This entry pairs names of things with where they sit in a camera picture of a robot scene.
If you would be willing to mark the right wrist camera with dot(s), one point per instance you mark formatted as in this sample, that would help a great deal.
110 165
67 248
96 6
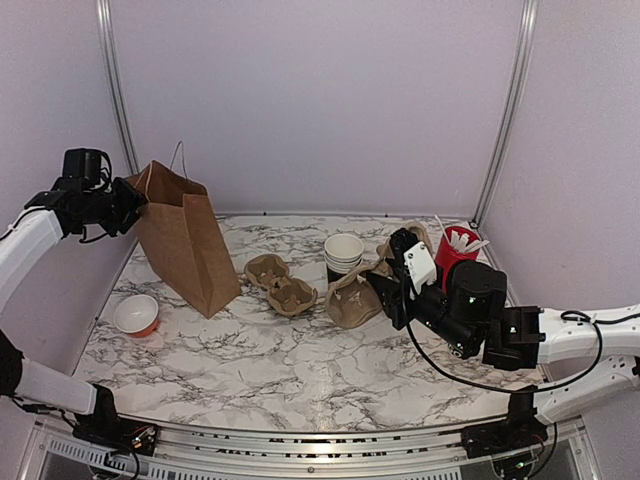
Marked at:
413 261

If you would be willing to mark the orange white bowl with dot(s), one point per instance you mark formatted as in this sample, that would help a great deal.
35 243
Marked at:
137 316

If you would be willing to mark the aluminium front rail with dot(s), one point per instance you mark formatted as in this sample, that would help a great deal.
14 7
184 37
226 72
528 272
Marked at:
193 452

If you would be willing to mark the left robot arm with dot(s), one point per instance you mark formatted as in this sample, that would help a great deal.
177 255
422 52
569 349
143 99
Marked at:
48 218

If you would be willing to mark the white wrapped straw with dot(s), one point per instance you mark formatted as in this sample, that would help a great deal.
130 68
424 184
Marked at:
442 225

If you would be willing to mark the aluminium frame post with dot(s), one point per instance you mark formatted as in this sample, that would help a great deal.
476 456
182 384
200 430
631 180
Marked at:
110 60
515 90

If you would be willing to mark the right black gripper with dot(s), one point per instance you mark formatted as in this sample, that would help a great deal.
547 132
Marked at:
391 294

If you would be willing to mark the brown paper bag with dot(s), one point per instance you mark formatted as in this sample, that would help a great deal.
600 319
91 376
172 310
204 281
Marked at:
182 240

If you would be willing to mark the right aluminium frame post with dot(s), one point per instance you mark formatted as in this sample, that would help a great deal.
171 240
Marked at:
515 90

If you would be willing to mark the cardboard cup carrier tray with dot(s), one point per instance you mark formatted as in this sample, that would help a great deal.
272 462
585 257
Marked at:
289 296

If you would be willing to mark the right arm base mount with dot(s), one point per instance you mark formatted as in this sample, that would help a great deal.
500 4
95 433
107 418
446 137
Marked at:
517 430

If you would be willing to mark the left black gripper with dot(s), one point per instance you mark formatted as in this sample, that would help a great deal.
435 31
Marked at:
131 199

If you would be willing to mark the left aluminium frame post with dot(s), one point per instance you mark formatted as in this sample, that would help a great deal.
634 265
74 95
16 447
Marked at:
110 60

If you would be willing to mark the black takeout coffee cup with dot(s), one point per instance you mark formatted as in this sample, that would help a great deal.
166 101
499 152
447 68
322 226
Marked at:
459 350

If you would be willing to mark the stack of paper cups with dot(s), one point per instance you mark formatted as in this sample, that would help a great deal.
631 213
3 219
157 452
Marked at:
342 253

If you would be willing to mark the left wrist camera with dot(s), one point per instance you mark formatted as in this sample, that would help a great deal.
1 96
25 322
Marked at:
86 170

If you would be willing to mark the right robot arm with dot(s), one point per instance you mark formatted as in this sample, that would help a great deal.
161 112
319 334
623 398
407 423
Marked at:
525 337

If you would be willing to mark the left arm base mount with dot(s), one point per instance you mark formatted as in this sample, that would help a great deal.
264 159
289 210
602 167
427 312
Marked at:
104 426

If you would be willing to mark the red cylindrical holder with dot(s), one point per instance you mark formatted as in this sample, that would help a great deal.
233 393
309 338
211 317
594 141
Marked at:
457 244

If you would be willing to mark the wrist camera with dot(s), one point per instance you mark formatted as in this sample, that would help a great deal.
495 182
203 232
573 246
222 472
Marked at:
413 261
86 170

